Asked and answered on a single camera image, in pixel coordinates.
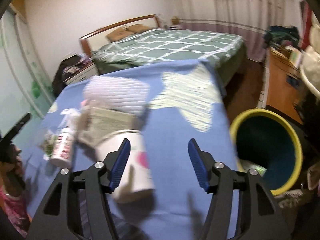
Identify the sliding wardrobe door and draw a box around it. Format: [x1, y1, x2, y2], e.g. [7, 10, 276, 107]
[1, 8, 54, 145]

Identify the red garment hanging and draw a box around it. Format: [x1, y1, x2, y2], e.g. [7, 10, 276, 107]
[299, 1, 319, 53]

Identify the orange wooden cabinet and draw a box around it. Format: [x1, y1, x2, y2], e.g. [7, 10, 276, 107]
[258, 48, 303, 126]

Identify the blue tablecloth with white print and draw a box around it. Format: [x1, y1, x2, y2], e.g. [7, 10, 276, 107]
[23, 60, 236, 239]

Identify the white nightstand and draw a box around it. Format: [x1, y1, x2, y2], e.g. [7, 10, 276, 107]
[65, 63, 99, 86]

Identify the clothes pile on cabinet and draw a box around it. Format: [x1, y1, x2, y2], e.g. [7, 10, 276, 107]
[263, 25, 300, 48]

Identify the white paper cup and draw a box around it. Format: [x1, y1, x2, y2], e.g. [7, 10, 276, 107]
[95, 129, 155, 204]

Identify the bubble wrap sheet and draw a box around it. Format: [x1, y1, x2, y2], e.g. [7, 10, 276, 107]
[83, 76, 150, 116]

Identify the cream puffer jacket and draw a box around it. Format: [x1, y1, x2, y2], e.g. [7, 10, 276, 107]
[300, 24, 320, 99]

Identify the white yogurt bottle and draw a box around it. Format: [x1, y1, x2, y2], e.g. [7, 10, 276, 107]
[49, 127, 74, 168]

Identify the pink beige curtain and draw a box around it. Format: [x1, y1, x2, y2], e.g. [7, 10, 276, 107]
[171, 0, 303, 61]

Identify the green checked duvet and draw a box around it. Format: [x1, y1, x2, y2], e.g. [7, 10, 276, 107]
[92, 28, 247, 85]

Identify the brown pillow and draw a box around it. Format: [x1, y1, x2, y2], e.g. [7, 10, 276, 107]
[106, 27, 134, 42]
[127, 24, 152, 34]

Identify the printed paper package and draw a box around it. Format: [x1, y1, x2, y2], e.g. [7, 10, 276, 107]
[77, 106, 143, 148]

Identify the yellow rimmed trash bin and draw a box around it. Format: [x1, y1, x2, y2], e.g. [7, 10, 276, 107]
[230, 108, 303, 196]

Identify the wooden bed with headboard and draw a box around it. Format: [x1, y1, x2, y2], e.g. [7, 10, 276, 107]
[80, 15, 247, 85]

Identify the pile of clothes on nightstand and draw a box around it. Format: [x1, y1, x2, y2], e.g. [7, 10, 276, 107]
[52, 54, 93, 98]

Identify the brown pillow left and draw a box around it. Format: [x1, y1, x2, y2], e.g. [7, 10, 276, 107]
[106, 27, 134, 42]

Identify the brown pillow right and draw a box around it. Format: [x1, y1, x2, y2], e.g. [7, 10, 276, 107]
[127, 24, 152, 34]

